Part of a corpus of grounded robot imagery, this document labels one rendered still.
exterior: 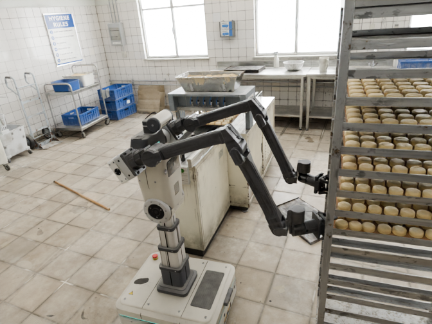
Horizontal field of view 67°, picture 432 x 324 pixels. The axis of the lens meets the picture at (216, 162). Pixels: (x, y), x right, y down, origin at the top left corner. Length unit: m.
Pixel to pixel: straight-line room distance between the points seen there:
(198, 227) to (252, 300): 0.66
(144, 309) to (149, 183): 0.81
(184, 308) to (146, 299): 0.25
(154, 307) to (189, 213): 0.75
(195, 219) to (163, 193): 0.86
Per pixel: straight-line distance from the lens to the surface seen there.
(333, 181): 1.28
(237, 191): 3.09
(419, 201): 1.38
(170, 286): 2.15
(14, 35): 6.29
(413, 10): 1.18
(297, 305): 2.42
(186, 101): 3.01
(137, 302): 2.18
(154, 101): 6.86
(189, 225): 2.58
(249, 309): 2.38
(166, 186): 1.67
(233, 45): 6.13
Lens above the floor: 1.81
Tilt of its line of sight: 25 degrees down
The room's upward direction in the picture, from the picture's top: 5 degrees counter-clockwise
